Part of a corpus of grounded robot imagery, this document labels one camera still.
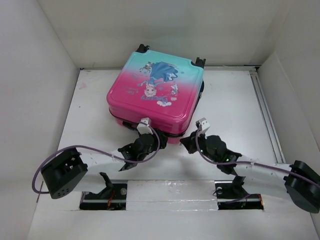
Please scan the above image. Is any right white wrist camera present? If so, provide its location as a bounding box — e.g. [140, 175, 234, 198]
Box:
[195, 117, 210, 136]

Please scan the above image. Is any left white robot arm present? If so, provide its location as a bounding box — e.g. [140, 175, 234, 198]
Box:
[38, 129, 168, 199]

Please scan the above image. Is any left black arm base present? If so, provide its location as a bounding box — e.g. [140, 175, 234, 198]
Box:
[79, 172, 128, 211]

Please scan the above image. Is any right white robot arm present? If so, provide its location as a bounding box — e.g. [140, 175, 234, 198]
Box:
[180, 130, 320, 214]

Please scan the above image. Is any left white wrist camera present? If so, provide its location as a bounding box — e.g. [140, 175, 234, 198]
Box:
[136, 117, 153, 135]

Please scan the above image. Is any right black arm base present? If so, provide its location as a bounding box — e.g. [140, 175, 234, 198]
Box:
[212, 176, 264, 210]

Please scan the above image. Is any teal pink suitcase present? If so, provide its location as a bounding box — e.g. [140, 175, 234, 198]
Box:
[106, 44, 206, 144]

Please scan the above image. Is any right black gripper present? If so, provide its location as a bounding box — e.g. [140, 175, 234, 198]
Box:
[179, 130, 219, 164]

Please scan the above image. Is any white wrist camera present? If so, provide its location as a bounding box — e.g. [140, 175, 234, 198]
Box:
[136, 117, 153, 135]
[195, 117, 210, 136]

